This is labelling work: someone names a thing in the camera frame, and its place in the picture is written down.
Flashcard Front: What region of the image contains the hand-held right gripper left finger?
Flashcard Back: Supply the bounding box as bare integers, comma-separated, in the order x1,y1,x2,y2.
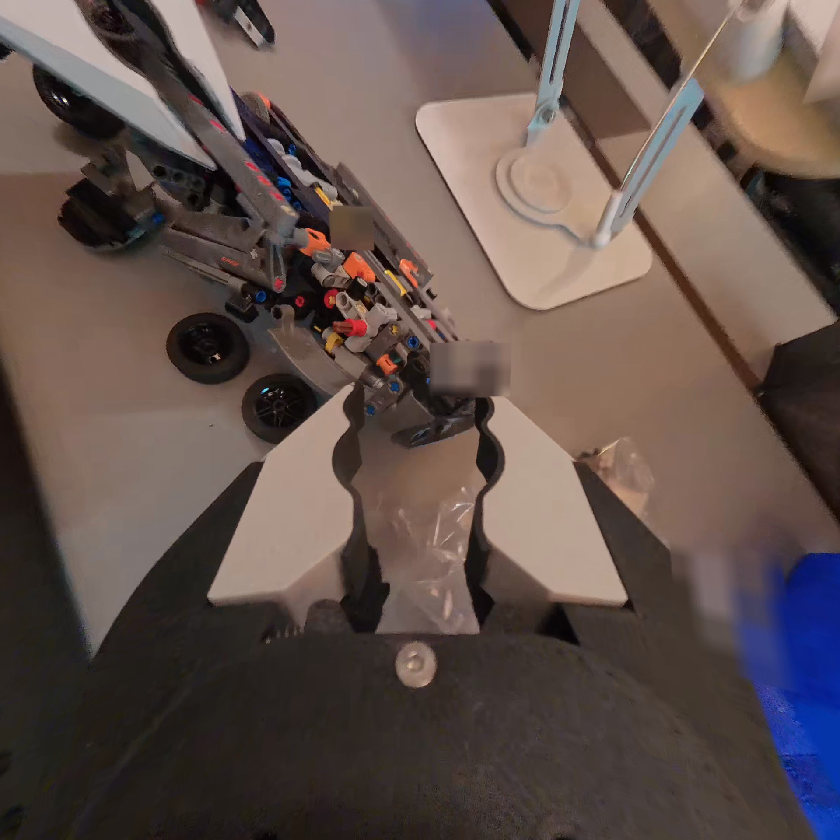
209,385,388,632

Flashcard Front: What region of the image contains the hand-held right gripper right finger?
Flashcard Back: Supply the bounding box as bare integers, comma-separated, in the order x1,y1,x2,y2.
469,398,627,632

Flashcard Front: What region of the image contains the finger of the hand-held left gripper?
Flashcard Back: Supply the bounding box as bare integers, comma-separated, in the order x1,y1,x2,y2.
154,0,247,139
0,0,217,170

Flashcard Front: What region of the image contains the lego car chassis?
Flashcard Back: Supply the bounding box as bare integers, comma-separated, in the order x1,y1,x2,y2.
82,85,513,448

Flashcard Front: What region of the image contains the black grey lego assembly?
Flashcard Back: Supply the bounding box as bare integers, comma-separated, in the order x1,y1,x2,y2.
196,0,277,50

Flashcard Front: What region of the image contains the clear empty plastic bag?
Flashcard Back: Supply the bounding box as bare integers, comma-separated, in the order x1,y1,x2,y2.
364,482,479,634

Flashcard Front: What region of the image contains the dark cloth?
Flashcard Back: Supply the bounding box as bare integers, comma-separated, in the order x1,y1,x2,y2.
758,322,840,519

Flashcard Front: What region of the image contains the blue plastic bin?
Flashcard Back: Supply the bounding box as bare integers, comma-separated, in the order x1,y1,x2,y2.
738,551,840,840

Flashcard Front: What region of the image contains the white metal stand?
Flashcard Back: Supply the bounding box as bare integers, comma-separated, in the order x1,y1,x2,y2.
415,0,708,311

